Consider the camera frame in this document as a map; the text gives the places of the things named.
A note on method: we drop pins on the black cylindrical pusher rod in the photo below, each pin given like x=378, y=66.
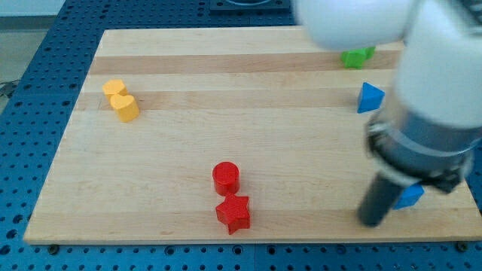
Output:
x=381, y=196

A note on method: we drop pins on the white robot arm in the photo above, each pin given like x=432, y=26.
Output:
x=439, y=71

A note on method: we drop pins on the wooden board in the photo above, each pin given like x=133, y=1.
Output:
x=264, y=98

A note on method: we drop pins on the red star block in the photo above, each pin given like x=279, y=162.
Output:
x=234, y=213

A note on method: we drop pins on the blue triangle block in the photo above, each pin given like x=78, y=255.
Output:
x=370, y=98

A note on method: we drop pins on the blue cube block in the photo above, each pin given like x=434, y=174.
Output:
x=409, y=197

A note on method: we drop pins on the yellow hexagon block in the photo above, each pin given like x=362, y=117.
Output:
x=114, y=87

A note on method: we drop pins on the green block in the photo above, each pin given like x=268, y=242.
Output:
x=355, y=59

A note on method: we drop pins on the yellow heart block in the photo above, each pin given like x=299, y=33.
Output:
x=125, y=107

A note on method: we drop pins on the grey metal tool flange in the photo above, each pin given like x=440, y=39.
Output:
x=411, y=147

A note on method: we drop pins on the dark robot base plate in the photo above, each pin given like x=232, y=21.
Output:
x=221, y=6

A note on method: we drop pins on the red cylinder block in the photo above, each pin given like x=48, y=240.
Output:
x=226, y=178

